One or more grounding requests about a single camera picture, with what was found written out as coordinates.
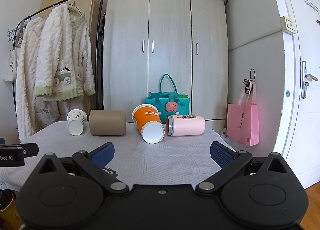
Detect brown paper cup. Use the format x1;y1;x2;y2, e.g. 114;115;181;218
89;110;126;136

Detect white cup with green print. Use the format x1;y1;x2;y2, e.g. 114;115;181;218
67;109;89;136

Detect white patterned tablecloth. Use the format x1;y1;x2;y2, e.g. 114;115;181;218
0;120;237;192

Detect black hair ties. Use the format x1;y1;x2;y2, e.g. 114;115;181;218
243;69;256;95

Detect teal felt handbag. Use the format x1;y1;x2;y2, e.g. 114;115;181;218
144;74;190;124

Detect black clothes rack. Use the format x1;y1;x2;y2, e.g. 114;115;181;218
15;0;105;111

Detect grey printed garment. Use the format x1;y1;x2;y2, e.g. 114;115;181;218
35;97;61;124

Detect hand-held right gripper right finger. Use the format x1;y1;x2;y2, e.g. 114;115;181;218
195;141;292;194

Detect white fluffy robe green trim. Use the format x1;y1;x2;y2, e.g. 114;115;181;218
34;4;96;102

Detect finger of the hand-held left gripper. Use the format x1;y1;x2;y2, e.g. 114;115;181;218
19;143;39;157

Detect pink tumbler cup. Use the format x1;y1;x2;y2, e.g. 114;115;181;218
165;115;206;136

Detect orange paper cup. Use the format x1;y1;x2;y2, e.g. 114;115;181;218
132;104;165;144

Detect white tote bag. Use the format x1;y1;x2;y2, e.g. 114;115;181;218
3;47;18;82

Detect plain white fluffy robe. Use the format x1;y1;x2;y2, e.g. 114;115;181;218
15;17;50;141

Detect white door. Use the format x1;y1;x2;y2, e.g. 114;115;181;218
265;0;320;190

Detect metal door handle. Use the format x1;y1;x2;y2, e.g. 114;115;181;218
301;61;318;99

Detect yellow boot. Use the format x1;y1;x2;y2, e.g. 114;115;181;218
0;191;23;230

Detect light wood wardrobe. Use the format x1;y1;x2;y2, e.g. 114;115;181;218
102;0;229;128

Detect pink paper shopping bag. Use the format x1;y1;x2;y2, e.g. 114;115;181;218
226;79;259;147

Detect beige wall switch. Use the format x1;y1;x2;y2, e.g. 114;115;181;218
280;16;296;35

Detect blue wire hangers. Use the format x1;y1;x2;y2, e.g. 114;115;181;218
7;28;25;48

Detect metal hook rail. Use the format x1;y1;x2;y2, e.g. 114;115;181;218
304;0;320;16

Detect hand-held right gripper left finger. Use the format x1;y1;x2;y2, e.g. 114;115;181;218
37;142;130;194

